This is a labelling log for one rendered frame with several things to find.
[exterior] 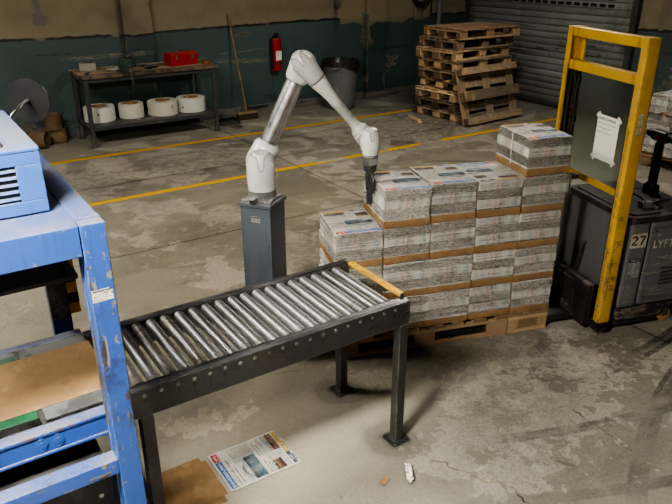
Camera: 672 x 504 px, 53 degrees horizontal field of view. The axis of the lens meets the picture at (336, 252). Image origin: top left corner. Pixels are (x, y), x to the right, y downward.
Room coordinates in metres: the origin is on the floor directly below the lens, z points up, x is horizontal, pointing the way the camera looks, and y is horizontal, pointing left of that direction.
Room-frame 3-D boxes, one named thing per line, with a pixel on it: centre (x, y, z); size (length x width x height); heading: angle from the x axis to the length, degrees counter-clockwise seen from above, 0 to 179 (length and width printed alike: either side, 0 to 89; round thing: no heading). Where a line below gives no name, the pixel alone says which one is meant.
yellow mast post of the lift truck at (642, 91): (3.79, -1.71, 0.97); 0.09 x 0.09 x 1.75; 16
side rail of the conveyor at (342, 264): (2.80, 0.50, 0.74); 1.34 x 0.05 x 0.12; 123
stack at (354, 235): (3.79, -0.50, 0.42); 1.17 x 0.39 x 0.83; 106
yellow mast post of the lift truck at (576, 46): (4.43, -1.53, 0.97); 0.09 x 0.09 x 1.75; 16
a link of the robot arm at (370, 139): (3.72, -0.19, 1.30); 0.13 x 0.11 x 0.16; 9
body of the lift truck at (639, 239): (4.21, -1.97, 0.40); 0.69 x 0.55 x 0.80; 16
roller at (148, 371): (2.30, 0.80, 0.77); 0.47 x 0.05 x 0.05; 33
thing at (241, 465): (2.58, 0.40, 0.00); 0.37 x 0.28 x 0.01; 123
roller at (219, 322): (2.52, 0.48, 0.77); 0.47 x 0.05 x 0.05; 33
